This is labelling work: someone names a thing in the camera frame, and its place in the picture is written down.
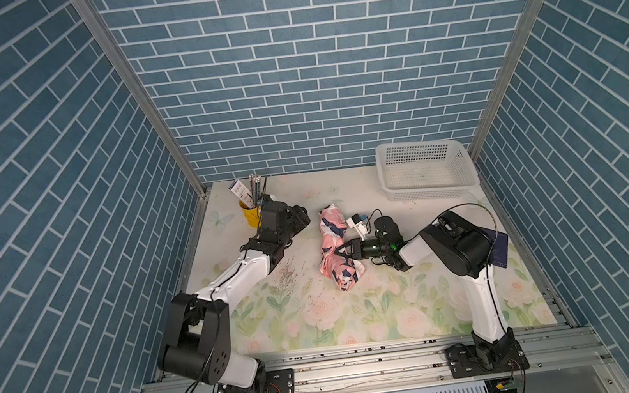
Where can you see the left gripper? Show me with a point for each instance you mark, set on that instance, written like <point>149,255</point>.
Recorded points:
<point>297,217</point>

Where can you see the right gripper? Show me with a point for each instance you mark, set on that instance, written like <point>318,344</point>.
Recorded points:
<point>357,248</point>

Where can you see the pink shark-print shorts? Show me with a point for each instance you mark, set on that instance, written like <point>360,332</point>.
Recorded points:
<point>344,271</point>

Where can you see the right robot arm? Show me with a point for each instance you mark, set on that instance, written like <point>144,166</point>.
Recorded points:
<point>466,250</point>

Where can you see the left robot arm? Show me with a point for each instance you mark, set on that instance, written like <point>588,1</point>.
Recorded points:
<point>196,343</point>

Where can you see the yellow pen cup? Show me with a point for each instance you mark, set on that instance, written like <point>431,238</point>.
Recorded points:
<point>252,215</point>

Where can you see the pens in cup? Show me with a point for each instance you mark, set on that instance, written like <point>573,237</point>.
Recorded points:
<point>258,188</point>

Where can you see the floral table mat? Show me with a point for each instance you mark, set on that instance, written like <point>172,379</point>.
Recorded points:
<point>296,308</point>

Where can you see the white plastic basket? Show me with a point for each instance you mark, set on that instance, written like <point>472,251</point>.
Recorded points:
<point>425,170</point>

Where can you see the dark blue book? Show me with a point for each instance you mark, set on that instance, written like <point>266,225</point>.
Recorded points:
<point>500,247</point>

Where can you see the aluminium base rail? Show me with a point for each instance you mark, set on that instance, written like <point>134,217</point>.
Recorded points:
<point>552,359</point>

